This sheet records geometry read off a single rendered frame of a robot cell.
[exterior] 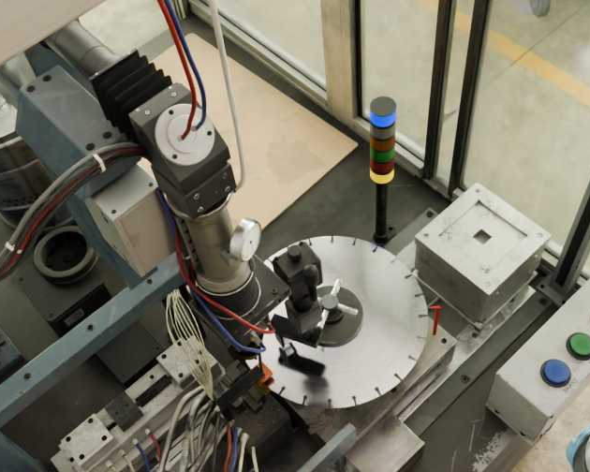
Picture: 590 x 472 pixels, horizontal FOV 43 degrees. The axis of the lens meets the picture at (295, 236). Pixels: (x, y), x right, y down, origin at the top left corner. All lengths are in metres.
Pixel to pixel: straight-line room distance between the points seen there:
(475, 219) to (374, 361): 0.38
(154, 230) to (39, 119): 0.17
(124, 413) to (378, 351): 0.45
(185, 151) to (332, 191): 1.00
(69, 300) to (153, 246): 0.57
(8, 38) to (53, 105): 0.70
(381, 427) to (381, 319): 0.19
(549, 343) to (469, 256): 0.21
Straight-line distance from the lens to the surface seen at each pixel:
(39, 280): 1.50
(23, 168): 1.56
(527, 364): 1.36
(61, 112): 0.87
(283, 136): 1.81
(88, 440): 1.37
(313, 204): 1.69
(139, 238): 0.87
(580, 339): 1.39
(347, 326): 1.29
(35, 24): 0.18
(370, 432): 1.37
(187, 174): 0.74
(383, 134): 1.33
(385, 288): 1.34
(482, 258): 1.44
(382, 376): 1.26
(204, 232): 0.84
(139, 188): 0.84
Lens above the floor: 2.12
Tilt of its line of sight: 56 degrees down
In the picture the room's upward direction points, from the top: 9 degrees counter-clockwise
